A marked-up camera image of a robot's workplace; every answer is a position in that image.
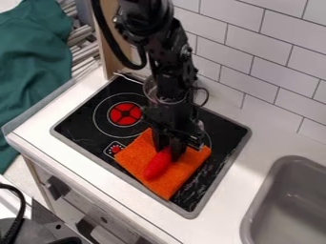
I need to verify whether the black cable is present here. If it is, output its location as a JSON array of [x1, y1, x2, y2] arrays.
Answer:
[[89, 0, 150, 71], [0, 182, 29, 244]]

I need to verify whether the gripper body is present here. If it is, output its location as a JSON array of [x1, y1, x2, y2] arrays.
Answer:
[[141, 104, 207, 151]]

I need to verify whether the silver pot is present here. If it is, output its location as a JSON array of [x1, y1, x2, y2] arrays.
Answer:
[[142, 75, 194, 106]]

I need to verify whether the red fork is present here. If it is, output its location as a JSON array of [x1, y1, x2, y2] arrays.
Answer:
[[142, 145, 173, 180]]

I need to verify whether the orange cloth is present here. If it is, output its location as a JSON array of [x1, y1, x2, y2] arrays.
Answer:
[[112, 127, 214, 202]]

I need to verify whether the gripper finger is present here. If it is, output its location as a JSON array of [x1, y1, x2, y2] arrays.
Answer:
[[168, 132, 191, 163], [150, 126, 173, 153]]

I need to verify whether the toy stove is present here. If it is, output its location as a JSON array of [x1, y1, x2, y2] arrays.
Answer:
[[48, 73, 254, 220]]

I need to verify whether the toy sink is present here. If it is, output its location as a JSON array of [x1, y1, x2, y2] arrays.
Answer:
[[237, 154, 326, 244]]

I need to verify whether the wooden board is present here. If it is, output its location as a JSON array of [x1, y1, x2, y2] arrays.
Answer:
[[95, 0, 151, 80]]

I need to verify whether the green cloth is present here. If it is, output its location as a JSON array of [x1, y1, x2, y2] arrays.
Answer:
[[0, 0, 75, 175]]

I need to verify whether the grey metal frame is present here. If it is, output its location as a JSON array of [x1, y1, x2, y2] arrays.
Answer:
[[55, 0, 105, 80]]

